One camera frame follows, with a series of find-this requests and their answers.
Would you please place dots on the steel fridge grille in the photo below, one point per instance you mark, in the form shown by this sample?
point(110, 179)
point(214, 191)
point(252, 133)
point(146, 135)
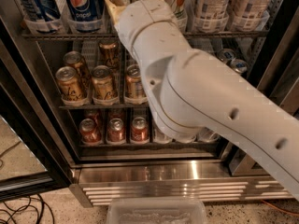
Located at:
point(207, 181)

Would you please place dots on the gold lacroix can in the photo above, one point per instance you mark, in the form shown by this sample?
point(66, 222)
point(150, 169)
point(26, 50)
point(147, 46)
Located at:
point(77, 61)
point(109, 51)
point(103, 82)
point(70, 84)
point(133, 82)

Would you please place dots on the pepsi can front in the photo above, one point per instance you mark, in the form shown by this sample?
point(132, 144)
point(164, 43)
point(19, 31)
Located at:
point(85, 10)

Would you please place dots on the red can front left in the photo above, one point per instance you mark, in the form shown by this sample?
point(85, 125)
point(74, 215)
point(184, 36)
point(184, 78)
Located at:
point(89, 131)

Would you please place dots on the left fridge glass door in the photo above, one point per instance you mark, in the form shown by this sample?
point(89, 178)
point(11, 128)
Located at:
point(24, 110)

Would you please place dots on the silver blue can front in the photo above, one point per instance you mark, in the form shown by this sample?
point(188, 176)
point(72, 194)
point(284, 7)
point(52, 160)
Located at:
point(239, 66)

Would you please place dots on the gold lacroix can rear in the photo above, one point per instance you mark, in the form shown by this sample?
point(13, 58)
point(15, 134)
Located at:
point(109, 51)

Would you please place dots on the white can label back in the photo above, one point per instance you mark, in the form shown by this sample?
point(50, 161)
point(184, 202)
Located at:
point(211, 9)

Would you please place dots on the right fridge glass door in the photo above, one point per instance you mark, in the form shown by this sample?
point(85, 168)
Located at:
point(276, 72)

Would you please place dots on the silver blue can rear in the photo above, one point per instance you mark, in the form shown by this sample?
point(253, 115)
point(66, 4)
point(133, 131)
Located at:
point(226, 55)

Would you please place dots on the silver blue can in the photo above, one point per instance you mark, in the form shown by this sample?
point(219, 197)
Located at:
point(239, 66)
point(226, 55)

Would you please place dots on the water bottle right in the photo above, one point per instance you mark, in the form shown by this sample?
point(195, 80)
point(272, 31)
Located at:
point(207, 136)

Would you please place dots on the water bottle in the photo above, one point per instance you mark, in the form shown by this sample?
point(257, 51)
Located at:
point(207, 136)
point(159, 137)
point(186, 139)

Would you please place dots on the water bottle left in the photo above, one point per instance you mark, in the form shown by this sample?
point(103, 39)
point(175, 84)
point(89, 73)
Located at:
point(159, 137)

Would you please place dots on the clear plastic bin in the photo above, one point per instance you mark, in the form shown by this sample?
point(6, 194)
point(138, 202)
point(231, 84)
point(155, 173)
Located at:
point(165, 210)

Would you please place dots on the red can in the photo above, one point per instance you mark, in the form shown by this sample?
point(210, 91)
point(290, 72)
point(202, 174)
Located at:
point(116, 130)
point(89, 131)
point(139, 129)
point(116, 113)
point(94, 114)

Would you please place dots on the white can far right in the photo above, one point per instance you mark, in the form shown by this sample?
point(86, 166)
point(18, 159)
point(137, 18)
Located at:
point(251, 9)

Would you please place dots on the fridge glass door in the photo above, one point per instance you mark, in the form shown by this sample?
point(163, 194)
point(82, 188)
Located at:
point(24, 110)
point(276, 72)

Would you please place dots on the water bottle middle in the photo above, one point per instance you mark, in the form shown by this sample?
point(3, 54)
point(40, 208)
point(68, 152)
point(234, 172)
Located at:
point(186, 139)

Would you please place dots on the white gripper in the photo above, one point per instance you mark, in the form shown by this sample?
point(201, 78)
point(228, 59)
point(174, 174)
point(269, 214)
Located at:
point(141, 16)

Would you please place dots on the gold lacroix can back left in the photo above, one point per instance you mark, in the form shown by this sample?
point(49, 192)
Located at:
point(77, 61)

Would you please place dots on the gold lacroix can front left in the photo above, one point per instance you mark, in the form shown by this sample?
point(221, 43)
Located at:
point(70, 84)

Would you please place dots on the red can rear left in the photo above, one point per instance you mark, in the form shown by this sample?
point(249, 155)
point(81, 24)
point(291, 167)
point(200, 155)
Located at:
point(94, 114)

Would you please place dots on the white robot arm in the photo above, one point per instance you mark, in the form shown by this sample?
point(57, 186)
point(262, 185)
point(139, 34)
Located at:
point(188, 89)

